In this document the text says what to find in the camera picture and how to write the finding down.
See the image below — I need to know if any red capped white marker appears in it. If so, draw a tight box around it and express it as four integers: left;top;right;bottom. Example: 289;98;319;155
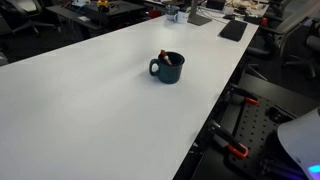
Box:
160;50;173;65

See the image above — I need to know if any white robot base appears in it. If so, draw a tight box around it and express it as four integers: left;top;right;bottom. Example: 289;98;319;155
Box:
277;108;320;180

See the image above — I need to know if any dark teal ceramic mug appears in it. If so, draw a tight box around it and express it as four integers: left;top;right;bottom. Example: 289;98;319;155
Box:
149;51;185;84

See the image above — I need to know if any white mug in background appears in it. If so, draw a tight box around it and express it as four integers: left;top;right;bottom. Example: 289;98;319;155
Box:
174;11;189;24

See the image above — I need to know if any black orange clamp near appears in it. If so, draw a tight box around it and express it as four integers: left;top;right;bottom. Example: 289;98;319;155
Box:
208;120;249;159

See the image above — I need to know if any black orange clamp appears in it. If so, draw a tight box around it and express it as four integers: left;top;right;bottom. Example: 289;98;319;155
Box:
208;120;249;159
230;85;260;105

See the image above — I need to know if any grey monitor stand base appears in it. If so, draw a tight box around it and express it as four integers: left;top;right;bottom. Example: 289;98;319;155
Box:
188;0;211;26

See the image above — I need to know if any black orange clamp far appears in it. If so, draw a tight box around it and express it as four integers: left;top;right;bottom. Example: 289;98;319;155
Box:
230;85;260;105

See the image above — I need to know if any black keyboard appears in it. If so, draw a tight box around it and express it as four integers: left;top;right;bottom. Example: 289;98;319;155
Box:
219;20;247;41

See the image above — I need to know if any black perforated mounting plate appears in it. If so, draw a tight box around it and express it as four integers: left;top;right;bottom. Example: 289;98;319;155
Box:
228;97;303;180

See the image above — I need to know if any yellow red emergency button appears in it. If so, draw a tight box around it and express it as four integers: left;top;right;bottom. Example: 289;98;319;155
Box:
97;0;109;12

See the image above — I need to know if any black office chair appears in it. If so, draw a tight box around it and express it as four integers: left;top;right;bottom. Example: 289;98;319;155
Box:
246;0;320;78

